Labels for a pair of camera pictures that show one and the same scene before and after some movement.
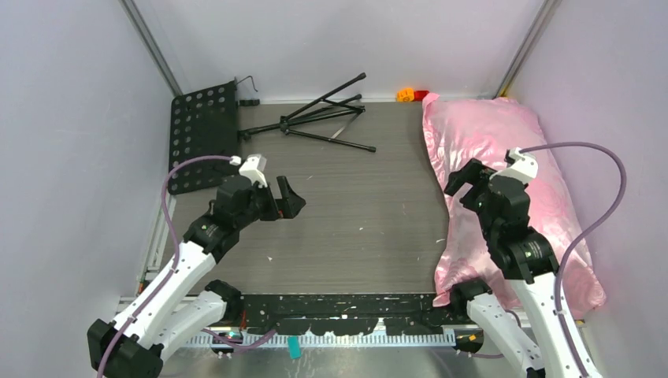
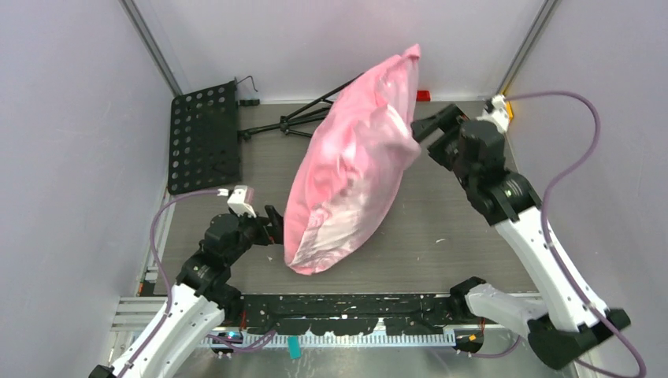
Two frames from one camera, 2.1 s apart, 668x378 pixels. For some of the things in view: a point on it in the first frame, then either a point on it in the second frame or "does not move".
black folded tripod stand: (318, 109) does not move
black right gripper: (474, 172) → (449, 120)
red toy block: (418, 94) does not move
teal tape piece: (294, 347) does not move
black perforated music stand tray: (202, 124) does not move
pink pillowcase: (484, 130) → (361, 137)
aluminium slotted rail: (332, 341) does not move
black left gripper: (295, 201) → (275, 232)
